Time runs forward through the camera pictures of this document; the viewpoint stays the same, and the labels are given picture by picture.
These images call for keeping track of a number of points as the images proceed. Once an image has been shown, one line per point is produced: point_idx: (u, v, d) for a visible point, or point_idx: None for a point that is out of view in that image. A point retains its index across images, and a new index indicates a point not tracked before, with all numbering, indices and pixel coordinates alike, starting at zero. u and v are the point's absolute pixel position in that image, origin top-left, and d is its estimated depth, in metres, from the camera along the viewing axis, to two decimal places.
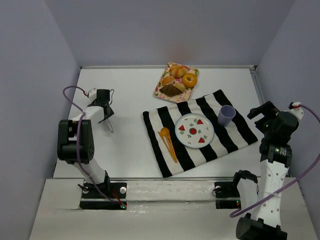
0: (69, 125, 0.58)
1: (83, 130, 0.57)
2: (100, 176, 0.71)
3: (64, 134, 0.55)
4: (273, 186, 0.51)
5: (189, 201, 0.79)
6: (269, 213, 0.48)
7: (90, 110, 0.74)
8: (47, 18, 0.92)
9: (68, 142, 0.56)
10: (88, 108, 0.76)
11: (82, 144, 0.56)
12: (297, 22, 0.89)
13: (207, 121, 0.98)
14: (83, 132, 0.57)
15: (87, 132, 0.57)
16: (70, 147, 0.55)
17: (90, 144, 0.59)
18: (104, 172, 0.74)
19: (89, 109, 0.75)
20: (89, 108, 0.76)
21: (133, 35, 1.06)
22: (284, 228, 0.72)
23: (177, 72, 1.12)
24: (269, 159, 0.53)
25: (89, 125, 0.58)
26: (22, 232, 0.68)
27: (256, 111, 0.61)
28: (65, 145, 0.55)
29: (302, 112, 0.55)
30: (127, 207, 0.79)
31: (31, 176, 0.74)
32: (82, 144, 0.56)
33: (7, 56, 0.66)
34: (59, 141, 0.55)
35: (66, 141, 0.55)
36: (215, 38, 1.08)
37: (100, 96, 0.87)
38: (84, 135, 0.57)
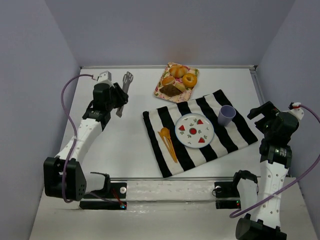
0: (57, 162, 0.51)
1: (68, 174, 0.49)
2: (99, 183, 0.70)
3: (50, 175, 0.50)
4: (273, 187, 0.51)
5: (189, 201, 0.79)
6: (269, 214, 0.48)
7: (86, 127, 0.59)
8: (46, 18, 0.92)
9: (56, 183, 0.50)
10: (84, 122, 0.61)
11: (69, 188, 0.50)
12: (298, 21, 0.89)
13: (207, 121, 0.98)
14: (69, 176, 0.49)
15: (73, 178, 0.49)
16: (57, 188, 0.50)
17: (81, 183, 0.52)
18: (103, 178, 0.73)
19: (84, 124, 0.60)
20: (84, 121, 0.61)
21: (133, 35, 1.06)
22: (285, 230, 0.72)
23: (177, 72, 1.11)
24: (269, 160, 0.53)
25: (75, 170, 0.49)
26: (23, 231, 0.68)
27: (256, 111, 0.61)
28: (52, 185, 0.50)
29: (302, 113, 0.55)
30: (126, 207, 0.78)
31: (31, 177, 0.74)
32: (70, 187, 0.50)
33: (7, 56, 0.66)
34: (46, 179, 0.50)
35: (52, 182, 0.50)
36: (216, 38, 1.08)
37: (96, 98, 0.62)
38: (69, 179, 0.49)
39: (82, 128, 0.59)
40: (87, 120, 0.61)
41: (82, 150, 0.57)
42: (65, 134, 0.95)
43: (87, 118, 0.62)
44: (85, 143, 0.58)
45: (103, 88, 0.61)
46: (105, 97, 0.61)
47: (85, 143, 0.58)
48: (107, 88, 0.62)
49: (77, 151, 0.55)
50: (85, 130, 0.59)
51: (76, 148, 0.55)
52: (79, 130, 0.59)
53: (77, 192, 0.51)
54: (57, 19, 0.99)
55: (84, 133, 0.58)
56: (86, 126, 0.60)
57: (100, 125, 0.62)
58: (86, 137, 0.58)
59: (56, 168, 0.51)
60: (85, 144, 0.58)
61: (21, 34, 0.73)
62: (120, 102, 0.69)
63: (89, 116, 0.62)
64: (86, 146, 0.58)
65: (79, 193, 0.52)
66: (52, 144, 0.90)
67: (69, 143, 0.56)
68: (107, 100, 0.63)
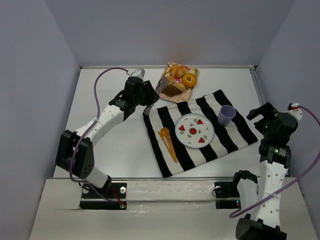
0: (73, 137, 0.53)
1: (80, 151, 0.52)
2: (100, 183, 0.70)
3: (64, 148, 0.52)
4: (272, 187, 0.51)
5: (189, 201, 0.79)
6: (269, 214, 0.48)
7: (108, 113, 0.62)
8: (46, 18, 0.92)
9: (66, 156, 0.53)
10: (108, 108, 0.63)
11: (77, 165, 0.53)
12: (297, 22, 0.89)
13: (207, 121, 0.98)
14: (80, 154, 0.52)
15: (83, 156, 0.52)
16: (66, 161, 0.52)
17: (88, 163, 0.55)
18: (105, 178, 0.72)
19: (107, 110, 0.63)
20: (109, 107, 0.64)
21: (133, 35, 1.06)
22: (285, 229, 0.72)
23: (177, 72, 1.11)
24: (268, 160, 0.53)
25: (87, 149, 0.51)
26: (23, 231, 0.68)
27: (256, 112, 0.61)
28: (63, 158, 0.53)
29: (301, 113, 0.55)
30: (126, 207, 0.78)
31: (31, 177, 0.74)
32: (77, 164, 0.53)
33: (7, 56, 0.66)
34: (59, 151, 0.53)
35: (64, 154, 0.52)
36: (215, 38, 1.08)
37: (127, 89, 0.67)
38: (80, 156, 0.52)
39: (106, 113, 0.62)
40: (112, 107, 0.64)
41: (99, 133, 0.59)
42: None
43: (113, 105, 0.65)
44: (104, 128, 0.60)
45: (136, 82, 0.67)
46: (135, 90, 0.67)
47: (104, 127, 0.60)
48: (139, 83, 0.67)
49: (93, 132, 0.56)
50: (108, 115, 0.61)
51: (93, 129, 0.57)
52: (102, 113, 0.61)
53: (82, 169, 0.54)
54: (57, 19, 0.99)
55: (106, 118, 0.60)
56: (110, 112, 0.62)
57: (122, 115, 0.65)
58: (106, 122, 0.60)
59: (71, 142, 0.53)
60: (104, 128, 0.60)
61: (21, 34, 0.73)
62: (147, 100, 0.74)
63: (114, 103, 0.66)
64: (104, 130, 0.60)
65: (84, 171, 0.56)
66: (52, 143, 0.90)
67: (89, 122, 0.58)
68: (135, 94, 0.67)
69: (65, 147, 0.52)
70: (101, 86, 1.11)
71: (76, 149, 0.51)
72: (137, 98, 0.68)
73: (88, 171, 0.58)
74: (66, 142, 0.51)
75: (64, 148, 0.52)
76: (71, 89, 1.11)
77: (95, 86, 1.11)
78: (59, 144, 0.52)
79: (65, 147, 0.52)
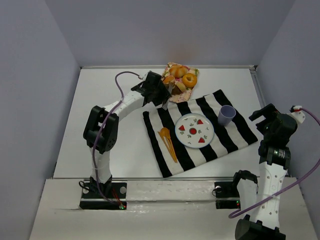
0: (101, 113, 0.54)
1: (108, 124, 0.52)
2: (103, 179, 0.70)
3: (93, 121, 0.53)
4: (272, 189, 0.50)
5: (189, 201, 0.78)
6: (268, 215, 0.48)
7: (131, 96, 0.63)
8: (46, 19, 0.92)
9: (94, 128, 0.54)
10: (131, 93, 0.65)
11: (104, 136, 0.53)
12: (297, 22, 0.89)
13: (207, 121, 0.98)
14: (107, 126, 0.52)
15: (111, 128, 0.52)
16: (93, 134, 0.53)
17: (113, 137, 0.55)
18: (109, 175, 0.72)
19: (130, 94, 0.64)
20: (131, 92, 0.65)
21: (132, 35, 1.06)
22: (285, 231, 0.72)
23: (177, 72, 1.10)
24: (268, 161, 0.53)
25: (115, 122, 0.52)
26: (22, 231, 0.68)
27: (257, 113, 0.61)
28: (91, 130, 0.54)
29: (303, 116, 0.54)
30: (126, 207, 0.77)
31: (31, 177, 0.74)
32: (104, 137, 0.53)
33: (7, 57, 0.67)
34: (88, 124, 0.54)
35: (92, 127, 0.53)
36: (216, 38, 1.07)
37: (148, 79, 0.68)
38: (107, 129, 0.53)
39: (129, 96, 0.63)
40: (134, 92, 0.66)
41: (123, 113, 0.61)
42: (65, 134, 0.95)
43: (134, 91, 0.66)
44: (127, 109, 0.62)
45: (157, 74, 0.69)
46: (155, 82, 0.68)
47: (127, 108, 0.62)
48: (160, 76, 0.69)
49: (119, 110, 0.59)
50: (131, 98, 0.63)
51: (119, 108, 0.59)
52: (125, 95, 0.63)
53: (108, 142, 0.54)
54: (57, 19, 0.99)
55: (130, 100, 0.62)
56: (133, 95, 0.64)
57: (141, 101, 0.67)
58: (130, 104, 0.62)
59: (99, 117, 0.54)
60: (127, 109, 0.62)
61: (21, 35, 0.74)
62: (162, 94, 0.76)
63: (136, 90, 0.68)
64: (127, 110, 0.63)
65: (109, 144, 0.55)
66: (52, 144, 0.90)
67: (114, 102, 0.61)
68: (155, 84, 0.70)
69: (94, 120, 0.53)
70: (101, 86, 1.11)
71: (105, 121, 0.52)
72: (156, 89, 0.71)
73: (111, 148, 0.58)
74: (96, 115, 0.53)
75: (93, 121, 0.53)
76: (71, 89, 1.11)
77: (95, 85, 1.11)
78: (89, 118, 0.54)
79: (94, 120, 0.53)
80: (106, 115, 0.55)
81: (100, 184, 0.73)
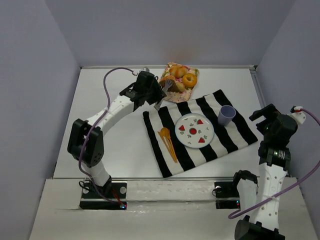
0: (84, 126, 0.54)
1: (91, 139, 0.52)
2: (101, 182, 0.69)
3: (75, 135, 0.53)
4: (271, 190, 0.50)
5: (189, 201, 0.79)
6: (267, 217, 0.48)
7: (118, 103, 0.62)
8: (46, 19, 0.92)
9: (77, 143, 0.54)
10: (119, 98, 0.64)
11: (88, 152, 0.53)
12: (297, 22, 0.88)
13: (207, 121, 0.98)
14: (91, 142, 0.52)
15: (94, 143, 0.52)
16: (77, 149, 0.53)
17: (99, 151, 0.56)
18: (107, 177, 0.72)
19: (118, 100, 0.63)
20: (119, 98, 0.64)
21: (132, 36, 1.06)
22: (285, 231, 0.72)
23: (177, 72, 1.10)
24: (267, 163, 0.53)
25: (98, 137, 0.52)
26: (22, 231, 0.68)
27: (257, 113, 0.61)
28: (75, 145, 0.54)
29: (304, 117, 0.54)
30: (126, 207, 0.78)
31: (31, 177, 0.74)
32: (88, 152, 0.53)
33: (8, 58, 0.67)
34: (71, 138, 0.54)
35: (76, 142, 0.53)
36: (216, 38, 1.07)
37: (139, 81, 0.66)
38: (90, 144, 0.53)
39: (116, 103, 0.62)
40: (123, 97, 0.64)
41: (109, 123, 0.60)
42: (65, 134, 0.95)
43: (123, 95, 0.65)
44: (113, 118, 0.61)
45: (148, 74, 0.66)
46: (146, 83, 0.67)
47: (114, 117, 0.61)
48: (152, 77, 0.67)
49: (104, 122, 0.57)
50: (118, 106, 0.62)
51: (104, 119, 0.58)
52: (111, 104, 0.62)
53: (92, 157, 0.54)
54: (57, 19, 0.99)
55: (116, 108, 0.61)
56: (120, 102, 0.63)
57: (132, 106, 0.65)
58: (116, 113, 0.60)
59: (82, 131, 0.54)
60: (114, 118, 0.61)
61: (21, 35, 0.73)
62: (157, 94, 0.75)
63: (125, 93, 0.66)
64: (114, 119, 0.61)
65: (94, 159, 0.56)
66: (52, 144, 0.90)
67: (100, 112, 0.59)
68: (147, 86, 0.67)
69: (77, 134, 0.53)
70: (100, 86, 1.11)
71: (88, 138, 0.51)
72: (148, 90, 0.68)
73: (97, 161, 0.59)
74: (78, 130, 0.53)
75: (75, 136, 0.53)
76: (71, 89, 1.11)
77: (95, 86, 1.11)
78: (71, 133, 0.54)
79: (76, 135, 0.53)
80: (90, 128, 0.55)
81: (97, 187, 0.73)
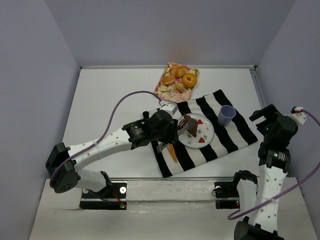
0: (64, 152, 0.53)
1: (62, 170, 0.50)
2: (95, 187, 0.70)
3: (53, 158, 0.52)
4: (271, 192, 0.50)
5: (189, 201, 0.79)
6: (266, 219, 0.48)
7: (112, 140, 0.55)
8: (46, 19, 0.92)
9: (53, 166, 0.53)
10: (117, 133, 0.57)
11: (57, 180, 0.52)
12: (298, 21, 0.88)
13: (207, 121, 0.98)
14: (61, 173, 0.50)
15: (62, 175, 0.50)
16: (51, 171, 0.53)
17: (70, 183, 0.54)
18: (104, 185, 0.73)
19: (115, 135, 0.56)
20: (119, 132, 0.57)
21: (132, 35, 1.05)
22: (285, 231, 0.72)
23: (177, 72, 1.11)
24: (267, 165, 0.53)
25: (68, 173, 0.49)
26: (22, 231, 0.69)
27: (258, 114, 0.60)
28: (50, 166, 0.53)
29: (304, 117, 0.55)
30: (126, 207, 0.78)
31: (31, 177, 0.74)
32: (57, 180, 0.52)
33: (8, 58, 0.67)
34: (50, 158, 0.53)
35: (52, 163, 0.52)
36: (216, 38, 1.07)
37: (151, 120, 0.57)
38: (60, 175, 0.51)
39: (111, 138, 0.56)
40: (123, 132, 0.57)
41: (92, 158, 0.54)
42: (65, 134, 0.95)
43: (125, 130, 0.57)
44: (100, 154, 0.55)
45: (164, 117, 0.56)
46: (158, 125, 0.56)
47: (100, 153, 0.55)
48: (167, 121, 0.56)
49: (84, 156, 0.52)
50: (111, 142, 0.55)
51: (86, 153, 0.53)
52: (106, 138, 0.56)
53: (60, 186, 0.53)
54: (57, 19, 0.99)
55: (107, 145, 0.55)
56: (116, 138, 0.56)
57: (129, 145, 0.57)
58: (104, 150, 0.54)
59: (61, 156, 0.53)
60: (100, 154, 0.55)
61: (21, 36, 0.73)
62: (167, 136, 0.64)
63: (129, 128, 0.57)
64: (100, 155, 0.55)
65: (64, 187, 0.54)
66: (52, 144, 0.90)
67: (88, 143, 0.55)
68: (158, 128, 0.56)
69: (54, 158, 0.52)
70: (100, 86, 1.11)
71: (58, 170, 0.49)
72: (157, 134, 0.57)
73: (67, 188, 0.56)
74: (56, 154, 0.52)
75: (53, 159, 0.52)
76: (71, 89, 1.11)
77: (94, 86, 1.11)
78: (52, 153, 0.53)
79: (54, 158, 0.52)
80: (67, 158, 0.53)
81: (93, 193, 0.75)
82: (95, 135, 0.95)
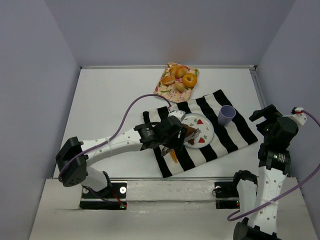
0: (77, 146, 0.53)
1: (73, 163, 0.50)
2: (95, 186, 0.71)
3: (66, 151, 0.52)
4: (270, 194, 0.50)
5: (189, 201, 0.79)
6: (265, 221, 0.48)
7: (124, 139, 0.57)
8: (46, 19, 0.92)
9: (64, 160, 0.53)
10: (129, 133, 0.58)
11: (66, 174, 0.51)
12: (298, 21, 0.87)
13: (207, 121, 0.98)
14: (72, 167, 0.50)
15: (73, 169, 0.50)
16: (61, 164, 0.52)
17: (78, 178, 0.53)
18: (104, 185, 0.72)
19: (127, 134, 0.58)
20: (131, 132, 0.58)
21: (132, 35, 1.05)
22: (285, 231, 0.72)
23: (177, 72, 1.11)
24: (267, 166, 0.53)
25: (79, 166, 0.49)
26: (22, 232, 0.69)
27: (258, 114, 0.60)
28: (61, 158, 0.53)
29: (305, 118, 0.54)
30: (126, 207, 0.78)
31: (31, 177, 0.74)
32: (66, 174, 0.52)
33: (8, 60, 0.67)
34: (62, 151, 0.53)
35: (63, 157, 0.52)
36: (216, 38, 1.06)
37: (163, 123, 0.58)
38: (71, 168, 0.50)
39: (123, 137, 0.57)
40: (135, 133, 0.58)
41: (104, 155, 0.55)
42: (65, 134, 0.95)
43: (137, 132, 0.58)
44: (111, 151, 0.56)
45: (175, 123, 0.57)
46: (169, 130, 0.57)
47: (111, 151, 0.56)
48: (178, 126, 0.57)
49: (96, 152, 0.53)
50: (123, 141, 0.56)
51: (98, 149, 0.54)
52: (118, 136, 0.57)
53: (68, 180, 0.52)
54: (57, 19, 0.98)
55: (119, 143, 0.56)
56: (128, 138, 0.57)
57: (139, 146, 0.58)
58: (116, 148, 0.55)
59: (73, 150, 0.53)
60: (111, 152, 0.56)
61: (21, 37, 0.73)
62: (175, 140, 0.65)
63: (140, 129, 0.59)
64: (111, 153, 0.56)
65: (72, 182, 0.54)
66: (52, 144, 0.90)
67: (100, 140, 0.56)
68: (168, 133, 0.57)
69: (66, 150, 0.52)
70: (100, 86, 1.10)
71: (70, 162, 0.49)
72: (167, 137, 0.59)
73: (75, 184, 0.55)
74: (69, 147, 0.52)
75: (66, 152, 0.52)
76: (71, 89, 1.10)
77: (94, 86, 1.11)
78: (65, 145, 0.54)
79: (66, 151, 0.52)
80: (80, 152, 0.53)
81: (93, 192, 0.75)
82: (95, 135, 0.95)
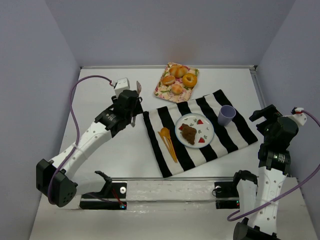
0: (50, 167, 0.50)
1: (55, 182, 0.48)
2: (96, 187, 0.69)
3: (41, 178, 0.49)
4: (270, 194, 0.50)
5: (189, 201, 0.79)
6: (265, 221, 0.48)
7: (90, 136, 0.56)
8: (46, 19, 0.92)
9: (45, 184, 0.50)
10: (92, 128, 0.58)
11: (55, 194, 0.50)
12: (298, 21, 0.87)
13: (207, 121, 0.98)
14: (55, 186, 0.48)
15: (58, 188, 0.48)
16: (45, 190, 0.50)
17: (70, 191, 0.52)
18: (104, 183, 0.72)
19: (91, 130, 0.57)
20: (93, 126, 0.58)
21: (132, 35, 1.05)
22: (285, 231, 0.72)
23: (177, 72, 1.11)
24: (267, 167, 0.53)
25: (62, 182, 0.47)
26: (22, 231, 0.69)
27: (258, 114, 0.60)
28: (42, 186, 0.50)
29: (304, 118, 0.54)
30: (126, 207, 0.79)
31: (31, 177, 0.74)
32: (55, 194, 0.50)
33: (8, 60, 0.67)
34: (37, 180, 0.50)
35: (42, 183, 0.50)
36: (216, 38, 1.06)
37: (119, 103, 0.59)
38: (55, 188, 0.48)
39: (88, 134, 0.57)
40: (97, 124, 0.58)
41: (80, 161, 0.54)
42: (65, 134, 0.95)
43: (99, 122, 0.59)
44: (84, 153, 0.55)
45: (130, 96, 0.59)
46: (128, 105, 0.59)
47: (84, 153, 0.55)
48: (134, 98, 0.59)
49: (71, 162, 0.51)
50: (91, 137, 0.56)
51: (71, 158, 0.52)
52: (83, 136, 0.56)
53: (61, 199, 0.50)
54: (57, 19, 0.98)
55: (87, 141, 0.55)
56: (93, 132, 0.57)
57: (108, 134, 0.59)
58: (87, 148, 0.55)
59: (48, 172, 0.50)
60: (85, 154, 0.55)
61: (21, 37, 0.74)
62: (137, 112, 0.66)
63: (102, 119, 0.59)
64: (85, 155, 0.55)
65: (66, 199, 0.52)
66: (52, 144, 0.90)
67: (68, 149, 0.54)
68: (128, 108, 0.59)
69: (41, 177, 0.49)
70: (100, 86, 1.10)
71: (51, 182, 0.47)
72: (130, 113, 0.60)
73: (70, 198, 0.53)
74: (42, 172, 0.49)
75: (41, 178, 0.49)
76: (71, 89, 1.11)
77: (94, 86, 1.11)
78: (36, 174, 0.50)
79: (41, 177, 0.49)
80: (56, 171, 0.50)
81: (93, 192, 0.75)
82: None
